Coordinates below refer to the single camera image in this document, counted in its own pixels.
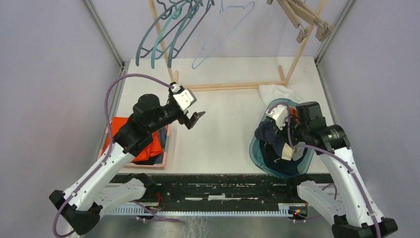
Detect purple cable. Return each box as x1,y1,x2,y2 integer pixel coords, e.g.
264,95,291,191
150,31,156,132
52,73,184,238
267,102,383,238

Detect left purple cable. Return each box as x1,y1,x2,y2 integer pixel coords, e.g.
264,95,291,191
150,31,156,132
52,73,184,238

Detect white cloth on table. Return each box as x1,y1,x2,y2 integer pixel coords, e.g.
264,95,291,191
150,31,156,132
258,84,303,106

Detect pink laundry basket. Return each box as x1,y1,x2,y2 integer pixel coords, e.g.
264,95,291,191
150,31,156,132
97,125,170,170

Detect light blue hanger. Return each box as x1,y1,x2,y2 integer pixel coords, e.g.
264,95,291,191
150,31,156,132
191,0,256,69

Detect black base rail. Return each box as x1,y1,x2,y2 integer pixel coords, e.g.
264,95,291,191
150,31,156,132
109,174,339,213

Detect brown orange underwear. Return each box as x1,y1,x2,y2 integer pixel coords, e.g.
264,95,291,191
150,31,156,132
289,108,300,124

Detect teal clip hanger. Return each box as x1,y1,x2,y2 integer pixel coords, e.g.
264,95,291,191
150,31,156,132
135,0,163,66
166,0,215,68
151,0,201,69

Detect teal plastic tub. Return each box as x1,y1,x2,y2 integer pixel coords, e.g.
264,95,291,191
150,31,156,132
249,113,315,180

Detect wooden clip hangers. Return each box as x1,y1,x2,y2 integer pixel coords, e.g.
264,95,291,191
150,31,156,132
277,0,335,43

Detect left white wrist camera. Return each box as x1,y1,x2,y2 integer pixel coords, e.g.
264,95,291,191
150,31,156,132
169,82,197,114

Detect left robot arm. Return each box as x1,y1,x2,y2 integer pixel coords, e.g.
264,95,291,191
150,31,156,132
49,90,205,238

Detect wooden clothes rack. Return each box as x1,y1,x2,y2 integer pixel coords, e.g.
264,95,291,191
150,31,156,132
166,0,326,91

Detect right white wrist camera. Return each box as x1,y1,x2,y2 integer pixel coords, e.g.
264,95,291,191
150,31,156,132
265,105,289,129

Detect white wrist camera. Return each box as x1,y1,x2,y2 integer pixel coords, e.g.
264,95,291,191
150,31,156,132
169,82,197,114
265,105,289,129

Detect orange garment in basket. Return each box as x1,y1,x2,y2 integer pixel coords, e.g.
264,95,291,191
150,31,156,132
110,117,163,165

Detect navy cream-band underwear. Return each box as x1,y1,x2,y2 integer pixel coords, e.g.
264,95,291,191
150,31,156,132
254,120,307,164

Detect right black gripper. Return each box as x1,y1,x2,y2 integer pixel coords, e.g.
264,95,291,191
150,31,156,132
273,114,309,147

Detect white cable duct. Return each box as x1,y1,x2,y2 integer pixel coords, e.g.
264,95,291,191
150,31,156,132
107,203,304,218

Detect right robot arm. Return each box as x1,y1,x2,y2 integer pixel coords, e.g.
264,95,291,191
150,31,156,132
266,101,398,238

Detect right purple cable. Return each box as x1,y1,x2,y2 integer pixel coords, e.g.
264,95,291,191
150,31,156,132
267,102,383,238

